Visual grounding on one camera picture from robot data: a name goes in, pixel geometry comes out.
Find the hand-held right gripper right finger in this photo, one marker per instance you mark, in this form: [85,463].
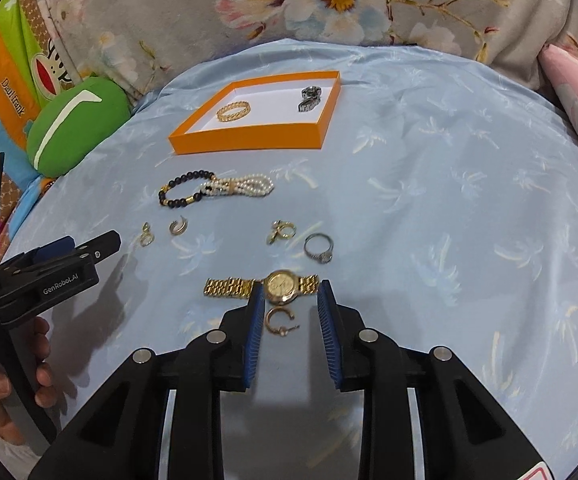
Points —
[326,335]

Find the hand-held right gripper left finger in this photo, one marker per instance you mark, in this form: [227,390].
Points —
[254,335]

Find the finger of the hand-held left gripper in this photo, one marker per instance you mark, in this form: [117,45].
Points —
[104,245]
[44,292]

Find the gold wrist watch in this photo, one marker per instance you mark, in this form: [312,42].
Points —
[279,285]

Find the silver and gold hoop earring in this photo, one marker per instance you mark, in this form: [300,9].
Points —
[180,229]

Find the orange shallow box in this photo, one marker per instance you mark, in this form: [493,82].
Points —
[249,141]

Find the silver link watch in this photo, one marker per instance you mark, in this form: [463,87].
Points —
[310,94]

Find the person's left hand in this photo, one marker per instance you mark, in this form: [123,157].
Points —
[44,340]

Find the green cushion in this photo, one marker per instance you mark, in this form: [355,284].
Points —
[79,120]

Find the colourful cartoon printed cloth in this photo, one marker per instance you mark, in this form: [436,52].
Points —
[14,85]

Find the light blue palm-print sheet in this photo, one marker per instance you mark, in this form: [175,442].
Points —
[444,210]

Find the grey floral blanket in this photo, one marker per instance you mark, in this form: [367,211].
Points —
[169,10]

